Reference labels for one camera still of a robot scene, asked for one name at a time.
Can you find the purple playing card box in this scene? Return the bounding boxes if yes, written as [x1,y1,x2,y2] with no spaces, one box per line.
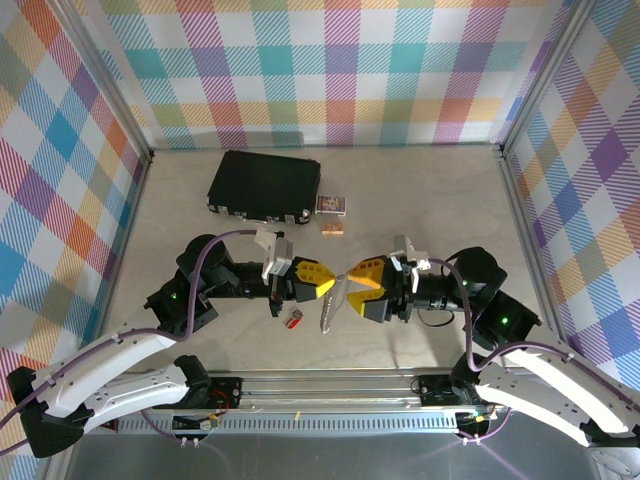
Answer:
[314,194,348,217]

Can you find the black hard case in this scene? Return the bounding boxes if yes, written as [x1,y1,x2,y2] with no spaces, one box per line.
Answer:
[206,149,322,226]

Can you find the black base electronics box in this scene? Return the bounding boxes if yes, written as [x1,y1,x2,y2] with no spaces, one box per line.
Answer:
[208,375,245,410]
[412,374,454,407]

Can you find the perforated metal strip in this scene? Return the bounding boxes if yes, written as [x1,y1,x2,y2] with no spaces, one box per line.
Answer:
[107,417,461,436]

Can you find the reflective steel plate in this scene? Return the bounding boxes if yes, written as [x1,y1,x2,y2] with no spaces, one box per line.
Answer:
[64,432,601,480]

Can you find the thin black wire loop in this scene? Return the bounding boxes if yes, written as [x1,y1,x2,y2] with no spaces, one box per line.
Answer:
[416,308,455,330]

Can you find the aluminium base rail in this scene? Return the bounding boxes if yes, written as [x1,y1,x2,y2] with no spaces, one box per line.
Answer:
[107,368,494,414]

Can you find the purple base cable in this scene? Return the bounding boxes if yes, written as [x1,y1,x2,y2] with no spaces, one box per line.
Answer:
[141,408,201,447]
[457,407,514,446]

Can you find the aluminium frame post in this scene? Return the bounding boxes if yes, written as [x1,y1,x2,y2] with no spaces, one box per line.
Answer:
[57,0,156,164]
[497,0,601,156]

